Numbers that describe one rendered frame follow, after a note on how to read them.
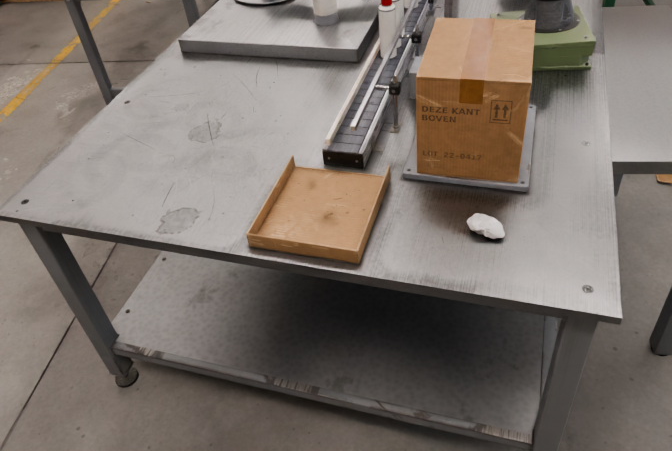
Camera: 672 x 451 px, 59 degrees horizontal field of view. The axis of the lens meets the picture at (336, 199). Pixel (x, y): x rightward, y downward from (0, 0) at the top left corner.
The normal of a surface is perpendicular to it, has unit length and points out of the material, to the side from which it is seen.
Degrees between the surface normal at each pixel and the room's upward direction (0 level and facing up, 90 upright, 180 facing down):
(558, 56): 90
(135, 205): 0
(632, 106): 0
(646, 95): 0
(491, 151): 90
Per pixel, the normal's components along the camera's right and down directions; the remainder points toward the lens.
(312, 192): -0.10, -0.76
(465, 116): -0.27, 0.65
